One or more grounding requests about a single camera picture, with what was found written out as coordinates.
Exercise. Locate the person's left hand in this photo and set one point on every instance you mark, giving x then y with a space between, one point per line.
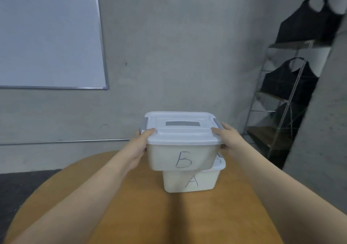
138 149

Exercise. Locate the person's right hand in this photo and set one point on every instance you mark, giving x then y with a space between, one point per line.
233 141

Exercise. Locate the white plastic bin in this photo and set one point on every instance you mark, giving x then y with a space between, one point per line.
176 181
162 157

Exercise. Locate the white tray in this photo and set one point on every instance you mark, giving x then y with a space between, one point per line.
179 134
220 164

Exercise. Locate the person's right forearm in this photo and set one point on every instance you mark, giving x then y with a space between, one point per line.
293 197

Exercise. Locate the person's left forearm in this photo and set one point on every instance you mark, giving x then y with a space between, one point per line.
81 203

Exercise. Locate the whiteboard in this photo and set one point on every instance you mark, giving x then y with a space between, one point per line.
49 29

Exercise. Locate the metal rack frame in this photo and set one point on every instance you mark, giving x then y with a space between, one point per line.
293 89

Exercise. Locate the grey wall pipe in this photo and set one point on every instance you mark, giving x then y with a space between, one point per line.
54 142

